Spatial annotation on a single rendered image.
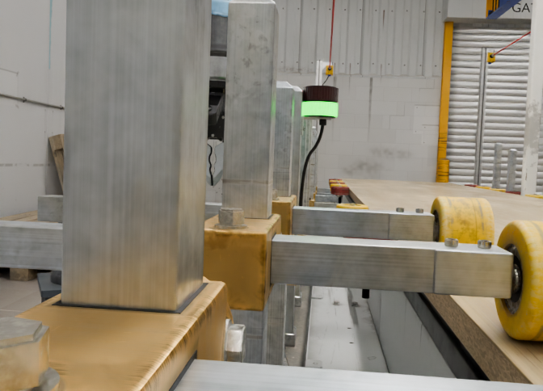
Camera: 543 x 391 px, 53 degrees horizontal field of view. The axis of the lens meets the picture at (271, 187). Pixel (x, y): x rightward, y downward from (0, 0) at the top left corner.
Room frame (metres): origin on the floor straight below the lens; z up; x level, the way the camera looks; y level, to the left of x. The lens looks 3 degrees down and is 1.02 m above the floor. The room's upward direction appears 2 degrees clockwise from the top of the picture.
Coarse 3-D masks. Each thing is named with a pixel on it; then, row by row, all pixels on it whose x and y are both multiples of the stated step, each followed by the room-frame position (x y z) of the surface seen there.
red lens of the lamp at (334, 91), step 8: (304, 88) 0.90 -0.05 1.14; (312, 88) 0.89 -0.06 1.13; (320, 88) 0.88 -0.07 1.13; (328, 88) 0.89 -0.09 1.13; (336, 88) 0.90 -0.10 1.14; (304, 96) 0.90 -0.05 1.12; (312, 96) 0.89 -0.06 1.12; (320, 96) 0.88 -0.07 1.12; (328, 96) 0.89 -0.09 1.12; (336, 96) 0.90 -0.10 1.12
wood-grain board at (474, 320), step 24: (360, 192) 2.06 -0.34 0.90; (384, 192) 2.12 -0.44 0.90; (408, 192) 2.19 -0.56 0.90; (432, 192) 2.27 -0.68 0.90; (456, 192) 2.35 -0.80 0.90; (480, 192) 2.43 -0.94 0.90; (504, 192) 2.52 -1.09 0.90; (504, 216) 1.29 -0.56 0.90; (528, 216) 1.31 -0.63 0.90; (456, 312) 0.45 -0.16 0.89; (480, 312) 0.42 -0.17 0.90; (480, 336) 0.38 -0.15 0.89; (504, 336) 0.36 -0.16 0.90; (480, 360) 0.38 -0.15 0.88; (504, 360) 0.33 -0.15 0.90; (528, 360) 0.32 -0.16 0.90
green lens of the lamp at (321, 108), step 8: (304, 104) 0.90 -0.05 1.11; (312, 104) 0.89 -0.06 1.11; (320, 104) 0.88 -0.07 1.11; (328, 104) 0.89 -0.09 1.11; (336, 104) 0.90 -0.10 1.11; (304, 112) 0.90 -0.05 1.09; (312, 112) 0.89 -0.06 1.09; (320, 112) 0.88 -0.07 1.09; (328, 112) 0.89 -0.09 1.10; (336, 112) 0.90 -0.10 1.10
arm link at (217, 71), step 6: (210, 60) 1.08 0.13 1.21; (216, 60) 1.08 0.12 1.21; (222, 60) 1.08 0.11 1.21; (210, 66) 1.08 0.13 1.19; (216, 66) 1.08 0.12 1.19; (222, 66) 1.08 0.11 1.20; (210, 72) 1.08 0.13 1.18; (216, 72) 1.08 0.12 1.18; (222, 72) 1.08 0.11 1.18; (210, 78) 1.10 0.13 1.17; (216, 78) 1.09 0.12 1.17; (222, 78) 1.09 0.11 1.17
